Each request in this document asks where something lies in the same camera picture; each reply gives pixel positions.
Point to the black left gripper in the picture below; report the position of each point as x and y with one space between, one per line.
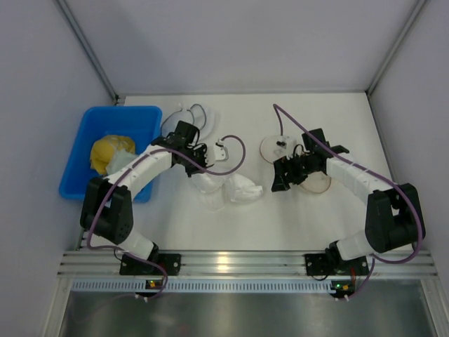
198 159

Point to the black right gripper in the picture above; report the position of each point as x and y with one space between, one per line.
285 172

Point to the white mesh laundry bag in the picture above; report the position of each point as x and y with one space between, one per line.
196 114
274 147

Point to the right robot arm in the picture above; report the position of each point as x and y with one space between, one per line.
393 213

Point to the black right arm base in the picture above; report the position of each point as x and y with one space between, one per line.
328 264

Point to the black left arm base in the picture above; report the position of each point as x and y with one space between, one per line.
170 262

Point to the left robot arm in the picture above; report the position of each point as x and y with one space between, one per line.
107 212

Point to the pale green bra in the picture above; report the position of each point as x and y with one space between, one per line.
120 160

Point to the yellow bra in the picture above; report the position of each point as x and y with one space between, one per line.
104 149

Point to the blue plastic bin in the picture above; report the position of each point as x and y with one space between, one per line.
140 123

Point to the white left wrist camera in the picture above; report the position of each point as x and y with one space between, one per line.
217 152

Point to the aluminium front rail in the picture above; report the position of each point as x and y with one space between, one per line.
237 264

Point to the perforated cable tray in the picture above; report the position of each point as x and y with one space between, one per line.
204 286

